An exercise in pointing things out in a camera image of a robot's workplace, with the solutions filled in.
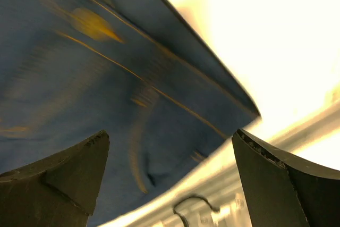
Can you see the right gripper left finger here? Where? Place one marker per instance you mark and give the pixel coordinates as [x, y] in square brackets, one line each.
[59, 190]

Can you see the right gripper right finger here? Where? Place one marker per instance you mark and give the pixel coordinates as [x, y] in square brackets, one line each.
[282, 189]

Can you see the dark blue denim trousers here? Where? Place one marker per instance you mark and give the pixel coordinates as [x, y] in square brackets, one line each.
[134, 68]

